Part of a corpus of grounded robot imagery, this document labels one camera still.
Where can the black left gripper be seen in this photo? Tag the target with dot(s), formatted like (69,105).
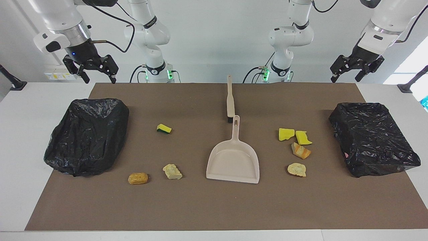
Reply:
(366,58)

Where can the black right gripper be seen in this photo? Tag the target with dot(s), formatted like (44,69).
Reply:
(83,53)

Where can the notched yellow sponge piece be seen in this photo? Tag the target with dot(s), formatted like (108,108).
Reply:
(303,138)

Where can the yellow sponge wedge piece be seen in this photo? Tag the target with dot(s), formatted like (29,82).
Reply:
(286,134)

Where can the orange striped bread roll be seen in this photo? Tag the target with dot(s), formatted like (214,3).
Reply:
(300,151)

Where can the brown bread nugget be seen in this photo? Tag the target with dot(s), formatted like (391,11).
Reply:
(137,178)

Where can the pale round bread piece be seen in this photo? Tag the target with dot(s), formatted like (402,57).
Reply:
(296,169)

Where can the beige brush black bristles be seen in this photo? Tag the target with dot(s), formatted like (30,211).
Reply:
(230,103)

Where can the beige plastic dustpan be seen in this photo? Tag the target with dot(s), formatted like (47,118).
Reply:
(234,164)

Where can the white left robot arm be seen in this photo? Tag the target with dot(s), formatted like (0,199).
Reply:
(291,35)

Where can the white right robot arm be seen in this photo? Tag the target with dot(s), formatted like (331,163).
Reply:
(147,33)

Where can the black bag-lined trash bin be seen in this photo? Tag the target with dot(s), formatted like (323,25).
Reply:
(87,137)

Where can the black bag-lined bin pink spot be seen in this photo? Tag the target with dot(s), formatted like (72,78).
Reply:
(371,140)

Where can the black stand clamp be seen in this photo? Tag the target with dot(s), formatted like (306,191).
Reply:
(411,83)
(11,82)

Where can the teal object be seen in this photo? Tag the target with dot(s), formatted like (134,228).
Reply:
(425,103)

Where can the yellow sponge green backing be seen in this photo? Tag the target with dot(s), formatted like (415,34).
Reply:
(164,128)

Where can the brown table mat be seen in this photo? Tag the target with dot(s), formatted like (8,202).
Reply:
(200,207)

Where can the white wall socket box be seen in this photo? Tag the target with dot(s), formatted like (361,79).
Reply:
(57,75)

